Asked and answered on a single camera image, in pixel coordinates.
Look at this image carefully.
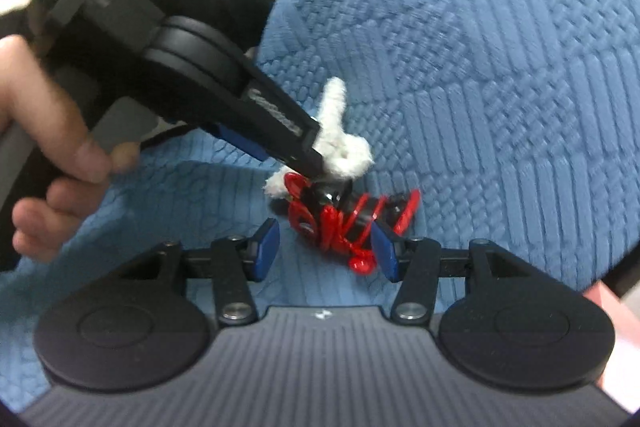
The person's left hand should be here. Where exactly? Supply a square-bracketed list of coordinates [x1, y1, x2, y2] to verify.
[1, 35, 140, 262]

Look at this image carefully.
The blue textured chair cover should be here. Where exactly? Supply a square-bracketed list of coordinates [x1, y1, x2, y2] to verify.
[1, 0, 639, 411]

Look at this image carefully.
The pink cardboard box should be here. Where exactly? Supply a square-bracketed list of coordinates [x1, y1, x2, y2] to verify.
[584, 281, 640, 414]

